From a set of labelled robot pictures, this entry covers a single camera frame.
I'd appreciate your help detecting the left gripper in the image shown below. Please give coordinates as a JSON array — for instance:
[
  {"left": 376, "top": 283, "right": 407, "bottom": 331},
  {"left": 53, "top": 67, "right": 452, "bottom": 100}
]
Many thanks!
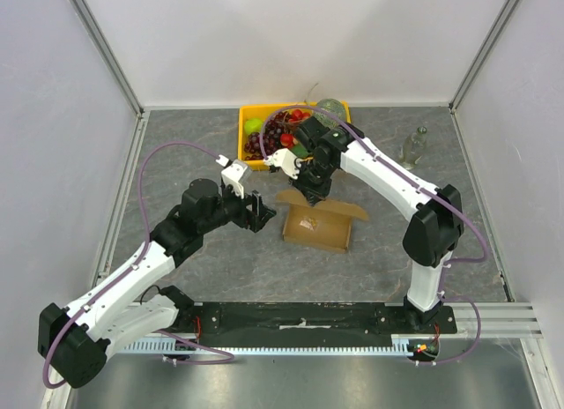
[{"left": 199, "top": 182, "right": 276, "bottom": 234}]

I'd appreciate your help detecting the brown cardboard box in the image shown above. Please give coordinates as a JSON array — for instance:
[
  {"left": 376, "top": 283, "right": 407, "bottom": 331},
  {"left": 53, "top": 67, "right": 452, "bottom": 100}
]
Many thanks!
[{"left": 276, "top": 190, "right": 369, "bottom": 254}]

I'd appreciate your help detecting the small clear snack wrapper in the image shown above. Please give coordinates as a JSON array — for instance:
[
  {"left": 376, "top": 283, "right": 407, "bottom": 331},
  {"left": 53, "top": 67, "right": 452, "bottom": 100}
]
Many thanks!
[{"left": 299, "top": 217, "right": 317, "bottom": 231}]

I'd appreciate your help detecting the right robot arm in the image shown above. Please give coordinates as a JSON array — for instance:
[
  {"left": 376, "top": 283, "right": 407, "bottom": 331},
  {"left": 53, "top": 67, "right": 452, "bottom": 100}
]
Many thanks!
[{"left": 291, "top": 117, "right": 464, "bottom": 333}]

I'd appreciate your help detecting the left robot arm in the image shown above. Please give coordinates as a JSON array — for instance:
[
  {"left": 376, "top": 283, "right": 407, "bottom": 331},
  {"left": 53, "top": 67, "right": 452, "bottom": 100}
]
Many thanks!
[{"left": 38, "top": 179, "right": 276, "bottom": 390}]

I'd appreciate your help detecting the green avocado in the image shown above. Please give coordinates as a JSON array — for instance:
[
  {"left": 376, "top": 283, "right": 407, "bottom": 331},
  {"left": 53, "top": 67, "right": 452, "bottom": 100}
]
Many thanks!
[{"left": 292, "top": 144, "right": 309, "bottom": 159}]

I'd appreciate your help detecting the dark purple grape bunch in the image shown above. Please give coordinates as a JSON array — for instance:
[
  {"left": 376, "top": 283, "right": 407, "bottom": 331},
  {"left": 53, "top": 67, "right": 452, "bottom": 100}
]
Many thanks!
[{"left": 243, "top": 132, "right": 268, "bottom": 160}]

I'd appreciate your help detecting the red cherry bunch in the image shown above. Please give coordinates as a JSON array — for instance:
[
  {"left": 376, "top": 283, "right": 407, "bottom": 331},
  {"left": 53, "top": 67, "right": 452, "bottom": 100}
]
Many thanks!
[{"left": 280, "top": 108, "right": 311, "bottom": 149}]

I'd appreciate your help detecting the yellow plastic tray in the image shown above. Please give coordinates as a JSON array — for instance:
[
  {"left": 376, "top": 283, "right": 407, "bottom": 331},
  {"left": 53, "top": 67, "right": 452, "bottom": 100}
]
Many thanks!
[{"left": 237, "top": 100, "right": 351, "bottom": 171}]

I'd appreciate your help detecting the green netted melon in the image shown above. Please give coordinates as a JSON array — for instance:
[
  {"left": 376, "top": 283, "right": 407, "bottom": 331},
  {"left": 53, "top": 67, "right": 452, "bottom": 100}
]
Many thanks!
[{"left": 316, "top": 98, "right": 347, "bottom": 121}]

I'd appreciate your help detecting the green apple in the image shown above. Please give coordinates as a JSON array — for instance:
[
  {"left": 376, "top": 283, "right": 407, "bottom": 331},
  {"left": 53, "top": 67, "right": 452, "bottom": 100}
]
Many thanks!
[{"left": 243, "top": 118, "right": 263, "bottom": 136}]

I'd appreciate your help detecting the clear glass bottle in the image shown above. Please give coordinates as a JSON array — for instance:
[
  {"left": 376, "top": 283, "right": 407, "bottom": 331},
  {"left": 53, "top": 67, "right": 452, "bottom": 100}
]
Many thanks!
[{"left": 399, "top": 126, "right": 427, "bottom": 170}]

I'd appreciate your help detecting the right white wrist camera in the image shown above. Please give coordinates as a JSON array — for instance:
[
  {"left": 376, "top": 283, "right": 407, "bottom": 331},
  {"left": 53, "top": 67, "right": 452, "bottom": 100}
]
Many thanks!
[{"left": 263, "top": 148, "right": 305, "bottom": 180}]

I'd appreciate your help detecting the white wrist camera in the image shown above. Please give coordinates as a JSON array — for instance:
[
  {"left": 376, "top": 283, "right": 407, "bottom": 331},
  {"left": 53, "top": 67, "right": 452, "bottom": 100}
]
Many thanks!
[
  {"left": 215, "top": 154, "right": 252, "bottom": 199},
  {"left": 263, "top": 148, "right": 305, "bottom": 180}
]

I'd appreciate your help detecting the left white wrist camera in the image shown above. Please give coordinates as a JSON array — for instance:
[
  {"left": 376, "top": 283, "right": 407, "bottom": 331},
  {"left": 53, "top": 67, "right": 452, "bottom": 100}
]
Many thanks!
[{"left": 215, "top": 154, "right": 252, "bottom": 199}]

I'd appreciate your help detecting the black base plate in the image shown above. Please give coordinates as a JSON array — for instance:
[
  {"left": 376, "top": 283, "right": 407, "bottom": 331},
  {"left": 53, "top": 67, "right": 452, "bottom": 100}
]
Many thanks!
[{"left": 168, "top": 301, "right": 457, "bottom": 338}]

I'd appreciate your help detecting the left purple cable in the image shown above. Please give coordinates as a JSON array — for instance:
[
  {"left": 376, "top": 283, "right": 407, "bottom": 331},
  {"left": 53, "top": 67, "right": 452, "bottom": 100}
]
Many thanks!
[{"left": 41, "top": 141, "right": 237, "bottom": 390}]

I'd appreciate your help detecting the grey slotted cable duct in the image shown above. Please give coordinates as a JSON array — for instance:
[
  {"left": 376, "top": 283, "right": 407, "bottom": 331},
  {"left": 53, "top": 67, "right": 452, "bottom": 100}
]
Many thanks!
[{"left": 118, "top": 335, "right": 437, "bottom": 353}]

